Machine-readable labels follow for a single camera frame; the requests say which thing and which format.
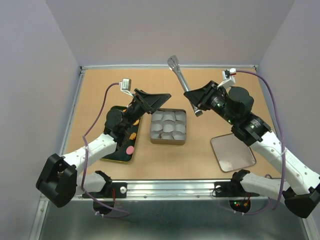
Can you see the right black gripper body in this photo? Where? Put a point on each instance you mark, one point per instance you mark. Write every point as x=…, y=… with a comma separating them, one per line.
x=216, y=102

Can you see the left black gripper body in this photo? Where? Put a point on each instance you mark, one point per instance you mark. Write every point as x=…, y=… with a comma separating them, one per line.
x=135, y=110

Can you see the orange round sandwich cookie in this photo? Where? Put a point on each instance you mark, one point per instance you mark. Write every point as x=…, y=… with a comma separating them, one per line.
x=136, y=122

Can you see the metal serving tongs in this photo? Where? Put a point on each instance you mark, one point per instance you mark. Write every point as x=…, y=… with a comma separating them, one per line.
x=174, y=66

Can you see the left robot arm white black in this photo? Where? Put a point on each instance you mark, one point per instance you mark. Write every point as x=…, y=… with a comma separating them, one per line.
x=63, y=177

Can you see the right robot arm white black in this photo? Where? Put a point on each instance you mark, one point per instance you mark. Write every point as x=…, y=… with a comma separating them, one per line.
x=300, y=189

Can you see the white paper cookie cups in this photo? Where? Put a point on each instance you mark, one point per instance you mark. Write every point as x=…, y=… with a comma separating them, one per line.
x=168, y=125

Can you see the small orange shaped cookie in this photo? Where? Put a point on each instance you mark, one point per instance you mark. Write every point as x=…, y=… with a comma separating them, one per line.
x=133, y=136

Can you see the pink round cookie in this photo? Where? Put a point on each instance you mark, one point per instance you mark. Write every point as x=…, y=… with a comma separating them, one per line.
x=130, y=150

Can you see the gold tin lid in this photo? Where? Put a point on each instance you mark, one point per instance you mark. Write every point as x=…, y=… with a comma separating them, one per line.
x=231, y=153

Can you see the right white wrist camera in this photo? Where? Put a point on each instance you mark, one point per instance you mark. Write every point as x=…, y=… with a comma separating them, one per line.
x=228, y=78

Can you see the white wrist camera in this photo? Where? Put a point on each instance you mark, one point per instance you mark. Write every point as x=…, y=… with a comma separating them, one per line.
x=228, y=78
x=125, y=86

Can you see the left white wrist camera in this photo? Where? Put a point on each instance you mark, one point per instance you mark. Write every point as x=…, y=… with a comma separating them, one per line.
x=125, y=86

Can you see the aluminium frame rail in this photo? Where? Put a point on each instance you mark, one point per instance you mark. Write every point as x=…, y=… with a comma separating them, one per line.
x=170, y=188

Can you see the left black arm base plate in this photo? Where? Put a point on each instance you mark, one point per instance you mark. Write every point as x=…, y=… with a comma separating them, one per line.
x=117, y=190

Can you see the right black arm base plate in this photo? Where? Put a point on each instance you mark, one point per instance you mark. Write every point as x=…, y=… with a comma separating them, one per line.
x=225, y=190

